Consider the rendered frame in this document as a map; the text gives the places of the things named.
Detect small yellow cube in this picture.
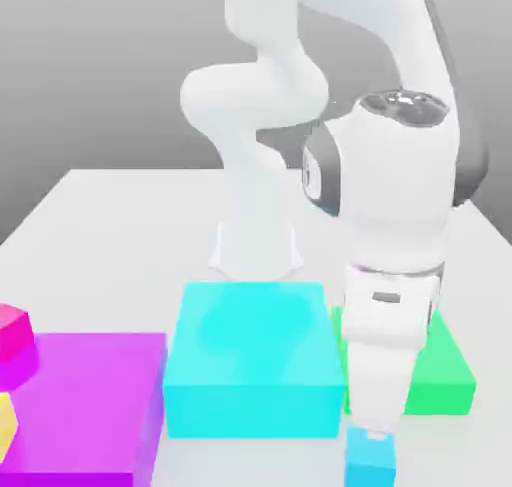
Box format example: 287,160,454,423
0,392,20,463

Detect small pink cube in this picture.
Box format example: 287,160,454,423
0,303,34,365

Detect large cyan box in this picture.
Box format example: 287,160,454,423
162,280,346,441

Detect large green box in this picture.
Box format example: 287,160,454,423
330,305,478,417

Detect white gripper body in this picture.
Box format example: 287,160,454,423
347,336,418,431

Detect small light blue cube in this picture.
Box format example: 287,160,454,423
344,424,398,487

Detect large magenta box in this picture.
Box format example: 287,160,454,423
0,331,168,487

